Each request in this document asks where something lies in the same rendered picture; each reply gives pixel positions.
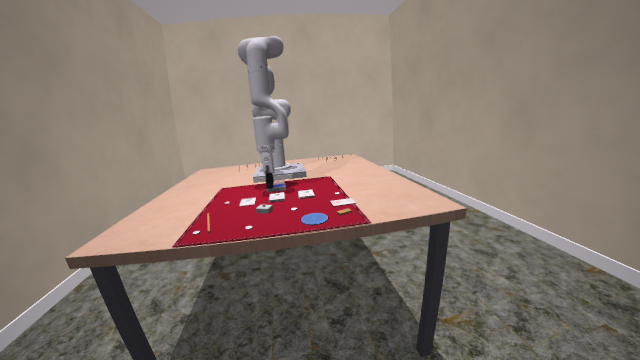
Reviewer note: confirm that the blue round disc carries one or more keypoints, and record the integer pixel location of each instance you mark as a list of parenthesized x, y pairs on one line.
[(314, 219)]

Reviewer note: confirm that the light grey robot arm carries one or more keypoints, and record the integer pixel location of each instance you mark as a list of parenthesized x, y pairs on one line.
[(261, 77)]

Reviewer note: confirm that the dark red card cloth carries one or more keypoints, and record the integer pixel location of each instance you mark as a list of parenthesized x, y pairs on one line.
[(228, 221)]

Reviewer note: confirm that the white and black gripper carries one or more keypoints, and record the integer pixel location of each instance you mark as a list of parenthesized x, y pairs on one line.
[(268, 164)]

